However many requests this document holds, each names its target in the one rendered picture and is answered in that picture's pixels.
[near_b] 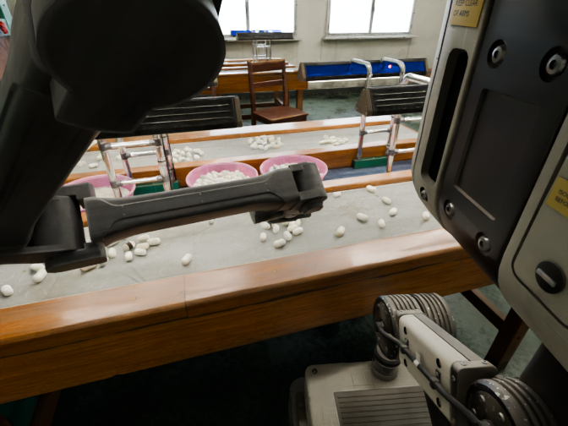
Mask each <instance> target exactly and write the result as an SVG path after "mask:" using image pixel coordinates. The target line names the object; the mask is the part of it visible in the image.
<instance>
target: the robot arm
mask: <svg viewBox="0 0 568 426"><path fill-rule="evenodd" d="M221 4H222V0H16V3H15V6H14V13H13V18H12V23H11V30H10V42H9V50H8V60H7V63H6V66H5V69H4V72H3V77H2V80H1V83H0V265H15V264H40V263H45V267H46V272H47V273H55V274H56V273H58V272H64V271H69V270H76V269H79V268H84V267H87V266H92V265H98V264H102V263H106V262H107V252H106V246H108V245H109V244H111V243H115V242H117V241H119V240H122V239H125V238H129V237H132V236H135V235H139V234H142V233H147V232H154V231H158V230H162V229H167V228H171V227H179V226H183V225H188V224H192V223H196V222H201V221H208V220H213V219H217V218H222V217H226V216H234V215H238V214H242V213H247V212H249V214H250V216H251V219H252V222H253V224H257V223H261V222H264V221H267V222H268V224H270V225H271V224H276V223H284V222H289V221H296V220H297V219H302V218H309V217H311V213H313V212H316V211H320V210H321V209H322V208H323V207H324V206H323V204H324V203H323V202H324V201H325V200H327V199H328V196H327V193H326V191H325V187H324V184H323V182H322V179H321V176H320V173H319V170H318V167H317V165H316V163H315V162H308V161H303V162H299V163H298V164H292V165H289V166H288V167H284V168H278V169H275V170H274V171H271V172H267V173H266V174H263V175H259V176H257V177H250V178H245V179H238V180H233V181H228V182H222V183H212V184H206V185H201V186H195V187H190V188H180V189H174V190H169V191H163V192H158V193H153V194H142V195H136V196H130V197H121V198H97V197H96V192H95V188H94V186H93V185H92V184H91V183H88V182H87V183H75V184H69V185H63V184H64V182H65V181H66V179H67V178H68V176H69V175H70V173H71V172H72V171H73V170H74V168H75V167H76V165H77V164H78V163H79V161H80V159H81V158H82V156H83V155H84V154H85V152H86V151H87V150H88V148H89V147H90V145H91V144H92V142H93V141H94V140H95V138H96V136H97V135H98V134H99V133H100V132H108V133H123V134H124V133H132V132H133V131H134V130H135V129H136V128H137V127H138V126H139V125H140V124H141V122H142V121H143V120H144V119H145V117H146V116H147V115H148V114H149V112H151V111H153V110H159V109H164V108H168V107H173V106H176V105H179V104H182V103H184V102H185V101H189V100H191V99H192V98H194V97H196V96H198V95H199V94H200V93H202V92H203V91H204V90H206V89H207V88H208V87H209V86H210V85H211V84H212V83H213V82H214V81H215V80H216V78H217V76H218V74H219V73H220V72H221V69H222V66H223V64H224V61H225V56H226V45H225V38H224V35H223V33H222V29H221V25H220V22H219V15H220V11H221ZM62 185H63V186H62ZM80 206H81V207H82V208H83V209H85V214H86V219H87V224H88V229H89V234H90V240H91V242H88V243H87V242H86V240H85V230H84V225H83V220H82V215H81V210H80Z"/></svg>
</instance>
